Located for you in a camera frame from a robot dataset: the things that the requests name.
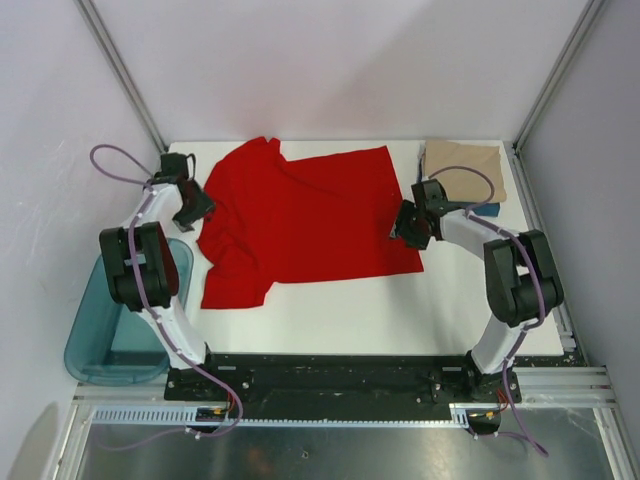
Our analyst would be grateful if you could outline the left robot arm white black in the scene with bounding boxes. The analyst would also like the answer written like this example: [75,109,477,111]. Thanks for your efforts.
[99,153,221,400]

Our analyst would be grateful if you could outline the grey slotted cable duct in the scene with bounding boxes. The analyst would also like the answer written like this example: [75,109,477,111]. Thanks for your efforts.
[92,405,501,430]

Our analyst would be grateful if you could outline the left aluminium frame post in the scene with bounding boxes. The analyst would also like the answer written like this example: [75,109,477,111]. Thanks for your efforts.
[73,0,168,153]

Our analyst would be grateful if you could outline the folded blue t-shirt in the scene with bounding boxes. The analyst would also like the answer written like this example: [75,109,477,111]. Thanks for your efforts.
[416,160,500,218]

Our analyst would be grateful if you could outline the teal translucent plastic bin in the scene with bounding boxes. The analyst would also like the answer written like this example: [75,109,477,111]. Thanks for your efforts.
[64,257,170,386]

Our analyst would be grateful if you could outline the right aluminium frame post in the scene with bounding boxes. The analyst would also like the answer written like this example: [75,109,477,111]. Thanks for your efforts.
[512,0,609,154]

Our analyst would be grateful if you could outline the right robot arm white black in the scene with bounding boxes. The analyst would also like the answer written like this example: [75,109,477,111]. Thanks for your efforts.
[390,179,564,401]

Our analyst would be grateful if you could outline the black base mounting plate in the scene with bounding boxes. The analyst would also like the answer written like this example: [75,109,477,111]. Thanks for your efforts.
[164,353,522,422]

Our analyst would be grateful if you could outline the aluminium frame post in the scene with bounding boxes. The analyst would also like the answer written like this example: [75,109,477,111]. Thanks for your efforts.
[512,0,609,154]
[73,0,168,153]

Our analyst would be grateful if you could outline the folded beige t-shirt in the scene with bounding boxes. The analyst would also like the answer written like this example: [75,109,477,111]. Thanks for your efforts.
[421,139,507,204]

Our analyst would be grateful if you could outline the red t-shirt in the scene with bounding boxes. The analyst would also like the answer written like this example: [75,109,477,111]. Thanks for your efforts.
[197,137,423,309]

